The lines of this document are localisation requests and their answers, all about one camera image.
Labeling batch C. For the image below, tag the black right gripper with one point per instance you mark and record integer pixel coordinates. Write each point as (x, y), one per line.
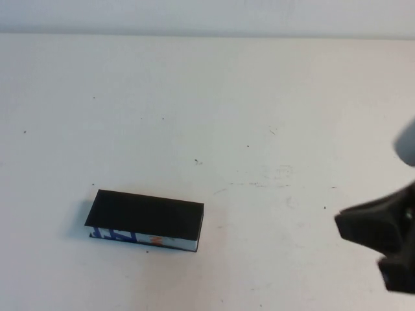
(409, 226)

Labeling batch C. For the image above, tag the black printed glasses case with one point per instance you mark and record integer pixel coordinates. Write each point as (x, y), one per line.
(142, 210)

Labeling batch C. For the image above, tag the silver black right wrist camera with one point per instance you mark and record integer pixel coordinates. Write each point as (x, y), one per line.
(407, 145)

